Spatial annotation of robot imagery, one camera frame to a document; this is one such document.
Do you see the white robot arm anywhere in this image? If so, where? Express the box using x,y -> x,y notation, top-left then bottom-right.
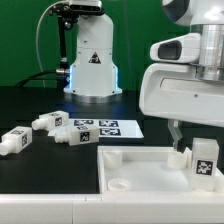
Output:
139,0 -> 224,152

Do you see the grey cable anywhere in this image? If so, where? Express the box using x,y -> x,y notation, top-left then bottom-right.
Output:
35,0 -> 68,88

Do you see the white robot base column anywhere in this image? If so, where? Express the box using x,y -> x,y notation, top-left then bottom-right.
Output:
64,14 -> 122,103

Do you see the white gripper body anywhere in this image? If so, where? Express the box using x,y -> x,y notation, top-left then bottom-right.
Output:
139,63 -> 224,127

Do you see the white sheet with tags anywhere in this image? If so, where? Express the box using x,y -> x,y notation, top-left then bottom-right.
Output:
47,119 -> 145,139

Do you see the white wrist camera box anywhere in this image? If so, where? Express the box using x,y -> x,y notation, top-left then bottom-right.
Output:
150,33 -> 201,64

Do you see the white square tabletop tray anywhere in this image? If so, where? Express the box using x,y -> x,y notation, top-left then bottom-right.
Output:
98,146 -> 224,195

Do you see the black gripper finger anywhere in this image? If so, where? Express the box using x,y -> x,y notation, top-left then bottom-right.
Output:
168,119 -> 183,152

